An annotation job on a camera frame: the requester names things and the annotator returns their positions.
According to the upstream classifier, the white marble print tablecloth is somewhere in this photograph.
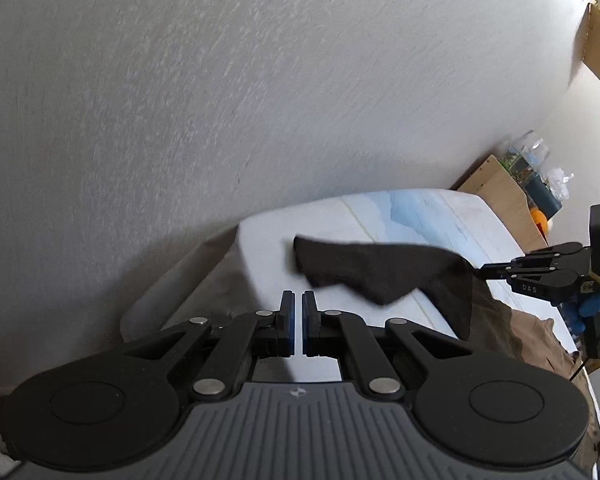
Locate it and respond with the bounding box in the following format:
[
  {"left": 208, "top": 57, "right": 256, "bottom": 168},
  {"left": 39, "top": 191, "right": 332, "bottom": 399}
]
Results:
[{"left": 120, "top": 187, "right": 600, "bottom": 434}]

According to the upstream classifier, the glass fish bowl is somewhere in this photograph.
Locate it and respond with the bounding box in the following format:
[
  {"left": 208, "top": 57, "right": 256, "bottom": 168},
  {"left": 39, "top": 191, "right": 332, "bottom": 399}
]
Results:
[{"left": 500, "top": 130, "right": 551, "bottom": 177}]

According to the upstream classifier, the person's right hand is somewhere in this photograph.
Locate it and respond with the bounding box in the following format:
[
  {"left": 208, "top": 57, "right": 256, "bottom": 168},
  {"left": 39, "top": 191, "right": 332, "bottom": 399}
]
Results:
[{"left": 563, "top": 287, "right": 600, "bottom": 336}]

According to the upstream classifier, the clear plastic bag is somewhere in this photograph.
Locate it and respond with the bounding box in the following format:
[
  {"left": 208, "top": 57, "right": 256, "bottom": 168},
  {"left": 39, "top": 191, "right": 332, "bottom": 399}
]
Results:
[{"left": 542, "top": 165, "right": 576, "bottom": 202}]

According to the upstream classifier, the brown knit sweater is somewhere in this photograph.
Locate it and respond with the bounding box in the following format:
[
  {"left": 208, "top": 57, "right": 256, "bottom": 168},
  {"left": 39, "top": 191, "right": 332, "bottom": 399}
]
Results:
[{"left": 460, "top": 280, "right": 589, "bottom": 397}]

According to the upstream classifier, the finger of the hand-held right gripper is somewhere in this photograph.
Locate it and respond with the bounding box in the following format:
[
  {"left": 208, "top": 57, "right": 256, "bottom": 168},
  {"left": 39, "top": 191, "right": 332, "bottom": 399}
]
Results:
[
  {"left": 479, "top": 242, "right": 587, "bottom": 274},
  {"left": 474, "top": 267, "right": 582, "bottom": 282}
]

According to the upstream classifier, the black garment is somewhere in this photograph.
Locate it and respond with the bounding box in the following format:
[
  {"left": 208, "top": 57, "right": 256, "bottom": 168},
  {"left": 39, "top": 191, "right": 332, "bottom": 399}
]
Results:
[{"left": 293, "top": 234, "right": 477, "bottom": 342}]

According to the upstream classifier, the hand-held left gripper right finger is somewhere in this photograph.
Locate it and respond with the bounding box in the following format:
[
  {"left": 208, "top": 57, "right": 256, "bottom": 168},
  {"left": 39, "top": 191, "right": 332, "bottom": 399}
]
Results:
[{"left": 302, "top": 290, "right": 469, "bottom": 404}]

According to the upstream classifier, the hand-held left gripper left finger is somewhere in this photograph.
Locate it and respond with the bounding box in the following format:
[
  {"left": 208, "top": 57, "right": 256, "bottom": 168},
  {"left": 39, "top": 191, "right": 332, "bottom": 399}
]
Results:
[{"left": 122, "top": 290, "right": 297, "bottom": 402}]

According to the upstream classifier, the light wood drawer cabinet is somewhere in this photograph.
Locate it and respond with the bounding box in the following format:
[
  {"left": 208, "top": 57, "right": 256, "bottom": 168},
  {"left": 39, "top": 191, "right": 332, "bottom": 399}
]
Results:
[{"left": 455, "top": 155, "right": 552, "bottom": 252}]

